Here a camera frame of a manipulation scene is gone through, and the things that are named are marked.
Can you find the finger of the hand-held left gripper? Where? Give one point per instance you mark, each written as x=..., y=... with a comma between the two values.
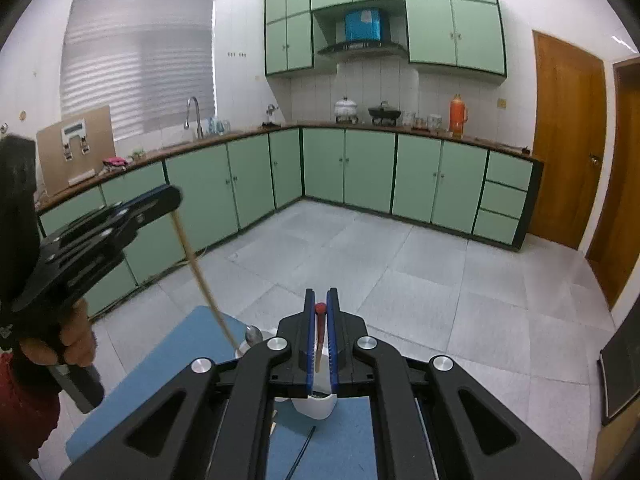
x=100, y=245
x=145, y=196

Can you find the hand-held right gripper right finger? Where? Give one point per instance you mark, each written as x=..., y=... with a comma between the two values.
x=332, y=345

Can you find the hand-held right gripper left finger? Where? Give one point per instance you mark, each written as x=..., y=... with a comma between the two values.
x=310, y=345

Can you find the red-tipped wooden chopstick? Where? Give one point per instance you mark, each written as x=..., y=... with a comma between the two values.
x=320, y=310

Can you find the white utensil holder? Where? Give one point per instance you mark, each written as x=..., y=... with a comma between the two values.
x=320, y=407

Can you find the light wooden chopstick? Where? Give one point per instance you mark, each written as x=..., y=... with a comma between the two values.
x=205, y=285

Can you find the black chopstick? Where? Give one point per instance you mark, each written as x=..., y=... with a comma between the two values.
x=301, y=452

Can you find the person's left forearm red sleeve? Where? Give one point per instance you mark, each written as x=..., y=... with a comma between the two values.
x=25, y=420

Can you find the person's left hand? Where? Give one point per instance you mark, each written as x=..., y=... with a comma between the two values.
x=80, y=340

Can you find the pink cloth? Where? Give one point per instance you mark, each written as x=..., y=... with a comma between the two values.
x=115, y=161

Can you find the metal spoon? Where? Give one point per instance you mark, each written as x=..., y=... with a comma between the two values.
x=253, y=334

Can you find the cardboard box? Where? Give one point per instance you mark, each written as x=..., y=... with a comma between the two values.
x=100, y=135

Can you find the white clip device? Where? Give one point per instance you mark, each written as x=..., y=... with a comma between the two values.
x=75, y=132

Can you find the metal sink faucet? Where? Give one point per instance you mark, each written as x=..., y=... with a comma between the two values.
x=196, y=115

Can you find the clear bottles by sink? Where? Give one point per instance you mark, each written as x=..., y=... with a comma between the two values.
x=220, y=126

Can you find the white window blind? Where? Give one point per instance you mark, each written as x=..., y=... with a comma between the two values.
x=135, y=60

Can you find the blue table mat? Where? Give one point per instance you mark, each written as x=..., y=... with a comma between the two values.
x=165, y=385

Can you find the green base cabinet unit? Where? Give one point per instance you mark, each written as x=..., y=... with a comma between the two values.
x=370, y=170

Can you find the white cooking pot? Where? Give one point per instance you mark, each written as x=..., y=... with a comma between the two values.
x=346, y=107

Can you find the glass jar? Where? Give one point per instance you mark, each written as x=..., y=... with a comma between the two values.
x=434, y=122
x=408, y=120

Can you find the black wok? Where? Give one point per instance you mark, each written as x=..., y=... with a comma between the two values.
x=385, y=111

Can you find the orange thermos flask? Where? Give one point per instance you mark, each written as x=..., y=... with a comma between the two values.
x=457, y=117

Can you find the black range hood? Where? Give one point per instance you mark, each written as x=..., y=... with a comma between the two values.
x=362, y=49

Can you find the blue-wrapped hood chimney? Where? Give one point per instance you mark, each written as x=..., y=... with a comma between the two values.
x=364, y=24

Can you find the black glass-front cabinet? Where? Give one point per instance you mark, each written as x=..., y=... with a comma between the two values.
x=625, y=370

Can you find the wooden door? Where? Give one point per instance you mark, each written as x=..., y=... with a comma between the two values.
x=622, y=185
x=565, y=150

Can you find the green wall cabinet unit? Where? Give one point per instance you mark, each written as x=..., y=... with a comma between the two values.
x=450, y=30

